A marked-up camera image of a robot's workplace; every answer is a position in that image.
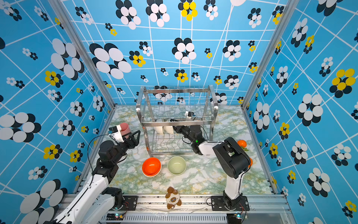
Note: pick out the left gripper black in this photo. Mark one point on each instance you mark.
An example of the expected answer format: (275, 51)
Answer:
(134, 142)

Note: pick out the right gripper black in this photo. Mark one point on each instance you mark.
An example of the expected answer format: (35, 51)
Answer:
(180, 129)

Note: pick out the cream bowl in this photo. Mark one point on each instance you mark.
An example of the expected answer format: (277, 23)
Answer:
(159, 130)
(169, 129)

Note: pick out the light green bowl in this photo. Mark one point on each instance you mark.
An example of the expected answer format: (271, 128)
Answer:
(176, 165)

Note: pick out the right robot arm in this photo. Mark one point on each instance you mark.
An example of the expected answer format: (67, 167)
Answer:
(234, 161)

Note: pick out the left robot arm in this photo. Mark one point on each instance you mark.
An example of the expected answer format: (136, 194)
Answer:
(96, 197)

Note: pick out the steel two-tier dish rack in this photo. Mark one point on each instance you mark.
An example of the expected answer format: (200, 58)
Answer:
(156, 106)

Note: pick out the pink cup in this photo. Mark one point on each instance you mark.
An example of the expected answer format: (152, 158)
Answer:
(125, 130)

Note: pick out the orange bowl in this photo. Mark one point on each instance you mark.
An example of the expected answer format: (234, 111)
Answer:
(151, 167)

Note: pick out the mandarin orange far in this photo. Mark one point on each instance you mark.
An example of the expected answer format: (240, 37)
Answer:
(242, 143)

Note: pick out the mandarin orange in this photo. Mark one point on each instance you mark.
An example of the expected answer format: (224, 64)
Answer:
(251, 162)
(242, 143)

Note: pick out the brown white plush toy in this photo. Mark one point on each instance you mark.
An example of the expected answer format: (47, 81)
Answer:
(172, 198)

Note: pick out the mandarin orange near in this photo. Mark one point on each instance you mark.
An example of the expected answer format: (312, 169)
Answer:
(251, 162)

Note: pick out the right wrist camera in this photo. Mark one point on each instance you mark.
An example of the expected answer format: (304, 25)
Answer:
(189, 114)

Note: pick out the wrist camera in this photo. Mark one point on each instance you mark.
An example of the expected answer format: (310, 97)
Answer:
(189, 114)
(115, 134)

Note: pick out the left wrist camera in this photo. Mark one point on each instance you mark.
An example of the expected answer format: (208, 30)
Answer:
(115, 134)

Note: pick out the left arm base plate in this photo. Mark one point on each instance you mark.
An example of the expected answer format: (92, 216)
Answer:
(127, 203)

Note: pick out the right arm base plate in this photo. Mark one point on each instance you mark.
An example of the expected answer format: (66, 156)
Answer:
(221, 203)

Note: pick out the aluminium front rail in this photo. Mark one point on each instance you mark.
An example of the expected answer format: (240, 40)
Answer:
(196, 209)

